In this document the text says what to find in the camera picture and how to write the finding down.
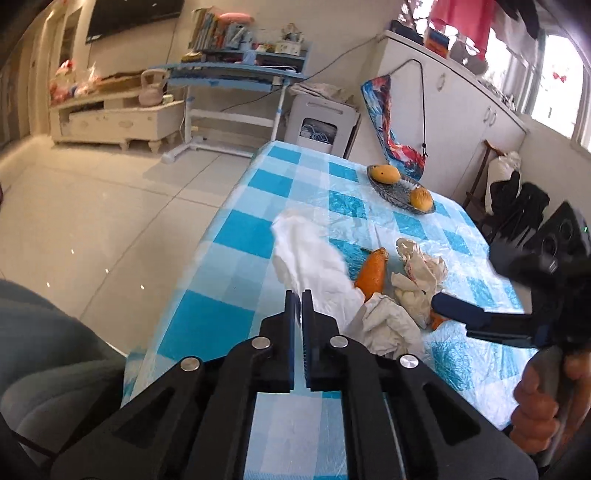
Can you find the right yellow mango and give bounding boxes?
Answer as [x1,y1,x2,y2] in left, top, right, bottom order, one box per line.
[410,187,434,213]

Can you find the left yellow mango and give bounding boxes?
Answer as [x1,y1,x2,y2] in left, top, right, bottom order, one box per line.
[370,165,402,185]

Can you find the cream tissue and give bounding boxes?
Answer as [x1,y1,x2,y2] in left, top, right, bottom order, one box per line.
[391,238,448,330]

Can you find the white small appliance cabinet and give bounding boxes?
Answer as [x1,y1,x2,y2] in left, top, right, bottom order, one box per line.
[284,94,360,158]

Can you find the pink kettlebell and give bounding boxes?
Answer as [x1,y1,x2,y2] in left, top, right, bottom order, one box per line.
[138,69,169,107]

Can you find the yellow mango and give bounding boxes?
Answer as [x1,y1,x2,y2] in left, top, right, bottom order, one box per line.
[370,165,402,185]
[410,187,434,213]

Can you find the wall-mounted black television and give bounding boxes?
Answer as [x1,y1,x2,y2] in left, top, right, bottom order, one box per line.
[86,0,184,43]

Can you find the large orange mango peel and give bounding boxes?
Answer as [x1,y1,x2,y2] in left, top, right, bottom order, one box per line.
[353,247,389,301]

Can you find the dark woven fruit tray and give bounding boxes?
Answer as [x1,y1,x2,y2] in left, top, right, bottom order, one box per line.
[367,165,436,215]

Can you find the person's right hand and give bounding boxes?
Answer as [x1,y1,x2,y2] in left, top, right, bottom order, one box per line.
[510,352,590,454]

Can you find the pink hanging garment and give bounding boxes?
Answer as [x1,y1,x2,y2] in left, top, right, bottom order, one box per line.
[430,0,496,59]

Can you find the white TV cabinet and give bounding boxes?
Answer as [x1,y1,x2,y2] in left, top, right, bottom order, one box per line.
[49,89,184,153]

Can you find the row of books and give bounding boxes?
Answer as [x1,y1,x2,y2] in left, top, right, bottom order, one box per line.
[188,6,229,52]

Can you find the colourful folded chair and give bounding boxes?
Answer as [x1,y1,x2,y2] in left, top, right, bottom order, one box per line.
[361,74,428,181]

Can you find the black jacket on chair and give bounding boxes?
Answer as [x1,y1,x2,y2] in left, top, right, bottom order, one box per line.
[485,171,550,244]

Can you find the white tissue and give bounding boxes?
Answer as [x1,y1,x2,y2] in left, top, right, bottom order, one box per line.
[271,211,425,359]

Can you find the white sideboard cabinet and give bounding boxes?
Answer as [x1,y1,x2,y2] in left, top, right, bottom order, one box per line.
[368,31,527,203]

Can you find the small orange mango peel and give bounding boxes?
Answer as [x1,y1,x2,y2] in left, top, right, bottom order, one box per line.
[430,311,448,331]

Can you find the dark wooden chair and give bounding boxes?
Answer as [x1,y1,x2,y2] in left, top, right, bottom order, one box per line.
[462,139,504,222]

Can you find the blue children's study desk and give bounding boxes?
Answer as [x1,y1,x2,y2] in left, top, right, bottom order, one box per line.
[161,43,311,164]

